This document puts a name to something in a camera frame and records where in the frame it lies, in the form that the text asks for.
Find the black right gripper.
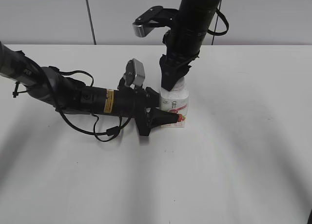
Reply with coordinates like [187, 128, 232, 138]
[159, 28, 200, 91]

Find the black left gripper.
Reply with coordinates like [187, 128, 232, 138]
[112, 87, 178, 136]

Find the white yili changqing yogurt bottle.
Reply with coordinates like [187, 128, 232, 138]
[160, 85, 189, 127]

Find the white plastic bottle cap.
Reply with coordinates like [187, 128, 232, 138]
[172, 77, 185, 91]

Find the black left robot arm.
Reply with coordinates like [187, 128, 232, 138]
[0, 44, 179, 140]

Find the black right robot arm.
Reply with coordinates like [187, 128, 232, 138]
[159, 0, 229, 91]

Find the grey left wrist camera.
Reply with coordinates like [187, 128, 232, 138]
[117, 58, 145, 90]

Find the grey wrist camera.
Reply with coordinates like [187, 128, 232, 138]
[117, 58, 145, 90]
[132, 5, 178, 38]

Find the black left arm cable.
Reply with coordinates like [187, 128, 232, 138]
[41, 70, 135, 143]

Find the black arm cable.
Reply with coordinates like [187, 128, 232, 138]
[206, 4, 230, 37]
[41, 70, 135, 143]

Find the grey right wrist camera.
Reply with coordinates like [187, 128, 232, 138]
[132, 5, 178, 38]

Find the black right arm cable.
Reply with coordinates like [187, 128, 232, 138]
[206, 4, 230, 37]

